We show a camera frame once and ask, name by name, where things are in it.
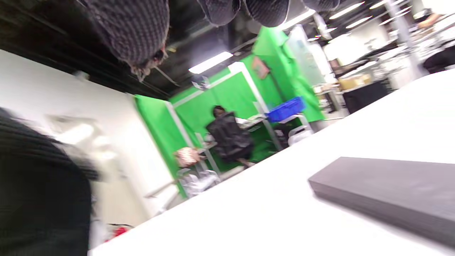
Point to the person's right hand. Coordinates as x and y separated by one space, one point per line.
131 28

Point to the grey stationery box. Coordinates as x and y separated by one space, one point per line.
391 192

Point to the long ceiling light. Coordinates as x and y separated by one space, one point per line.
210 62

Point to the blue plastic bin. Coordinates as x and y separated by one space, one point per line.
286 110

